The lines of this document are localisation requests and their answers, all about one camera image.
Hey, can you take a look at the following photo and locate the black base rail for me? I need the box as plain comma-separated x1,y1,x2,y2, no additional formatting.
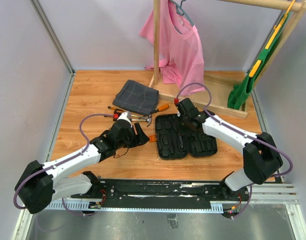
71,178,249,212

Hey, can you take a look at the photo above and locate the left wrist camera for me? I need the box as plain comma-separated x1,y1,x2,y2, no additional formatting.
117,111,132,128

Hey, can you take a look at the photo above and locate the orange utility knife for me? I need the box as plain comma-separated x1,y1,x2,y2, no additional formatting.
178,134,184,151

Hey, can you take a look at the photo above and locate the yellow clothes hanger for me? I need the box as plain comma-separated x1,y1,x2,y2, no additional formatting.
248,0,296,78

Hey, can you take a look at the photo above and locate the wooden clothes rack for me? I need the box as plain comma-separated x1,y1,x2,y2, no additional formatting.
148,0,306,119

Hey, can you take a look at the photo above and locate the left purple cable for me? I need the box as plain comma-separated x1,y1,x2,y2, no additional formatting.
13,113,115,216

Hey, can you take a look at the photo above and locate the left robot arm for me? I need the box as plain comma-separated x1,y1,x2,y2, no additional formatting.
14,120,149,214

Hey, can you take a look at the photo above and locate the black plastic tool case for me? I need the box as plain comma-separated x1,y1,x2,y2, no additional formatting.
153,114,218,160

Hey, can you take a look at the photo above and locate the pink t-shirt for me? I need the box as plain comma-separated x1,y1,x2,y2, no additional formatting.
139,0,206,97

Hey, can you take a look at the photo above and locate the orange black screwdriver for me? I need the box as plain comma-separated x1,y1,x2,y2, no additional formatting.
148,104,170,117

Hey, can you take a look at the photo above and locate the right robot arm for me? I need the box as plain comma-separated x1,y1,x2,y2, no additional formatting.
175,98,283,200

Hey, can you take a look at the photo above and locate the purple cable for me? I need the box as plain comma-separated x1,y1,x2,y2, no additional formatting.
13,113,115,216
176,82,294,221

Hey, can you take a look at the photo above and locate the grey folded cloth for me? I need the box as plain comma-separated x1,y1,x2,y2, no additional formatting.
112,79,159,115

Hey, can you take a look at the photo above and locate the green garment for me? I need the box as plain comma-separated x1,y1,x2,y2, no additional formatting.
227,14,290,110

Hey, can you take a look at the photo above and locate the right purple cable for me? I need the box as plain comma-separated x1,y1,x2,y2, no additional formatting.
176,82,294,221

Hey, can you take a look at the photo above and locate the claw hammer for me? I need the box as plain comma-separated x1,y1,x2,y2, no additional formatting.
130,117,152,127

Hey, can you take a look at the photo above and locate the teal clothes hanger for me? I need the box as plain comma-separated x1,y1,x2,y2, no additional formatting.
167,0,195,36

